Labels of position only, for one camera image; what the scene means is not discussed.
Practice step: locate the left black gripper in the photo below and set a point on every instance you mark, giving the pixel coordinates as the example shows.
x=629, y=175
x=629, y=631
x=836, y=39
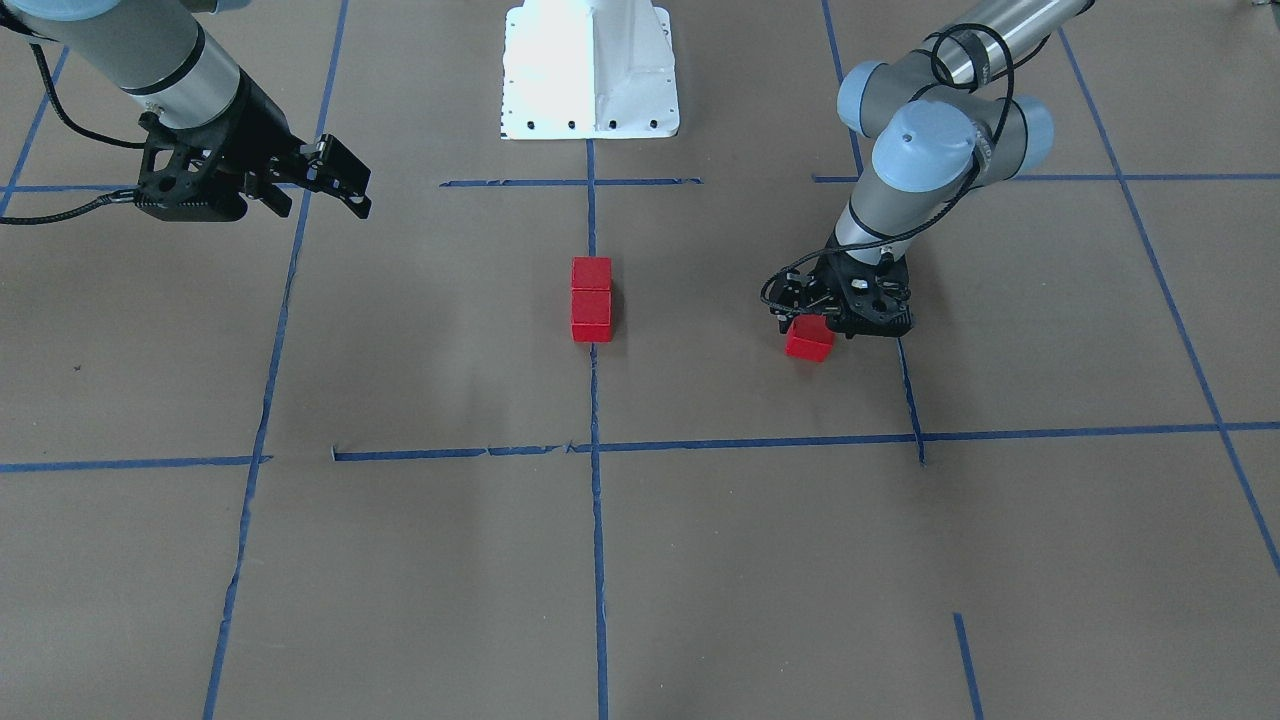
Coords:
x=806, y=296

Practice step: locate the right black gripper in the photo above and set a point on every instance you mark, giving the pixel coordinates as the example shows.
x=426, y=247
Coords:
x=258, y=127

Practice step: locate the red block one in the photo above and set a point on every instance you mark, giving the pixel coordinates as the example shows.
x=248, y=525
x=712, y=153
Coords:
x=591, y=316
x=813, y=347

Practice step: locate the red block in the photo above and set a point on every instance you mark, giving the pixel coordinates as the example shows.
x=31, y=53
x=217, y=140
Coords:
x=591, y=274

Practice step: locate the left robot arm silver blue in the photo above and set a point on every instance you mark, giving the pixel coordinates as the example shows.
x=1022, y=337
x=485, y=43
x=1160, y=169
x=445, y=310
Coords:
x=945, y=121

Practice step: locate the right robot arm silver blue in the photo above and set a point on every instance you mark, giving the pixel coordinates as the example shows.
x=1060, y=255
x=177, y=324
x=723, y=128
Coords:
x=154, y=51

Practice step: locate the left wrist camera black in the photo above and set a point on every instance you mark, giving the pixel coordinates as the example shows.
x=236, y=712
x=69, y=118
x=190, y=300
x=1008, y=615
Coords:
x=789, y=295

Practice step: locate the white camera pillar with base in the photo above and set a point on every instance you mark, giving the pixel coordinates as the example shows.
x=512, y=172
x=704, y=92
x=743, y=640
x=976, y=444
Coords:
x=579, y=70

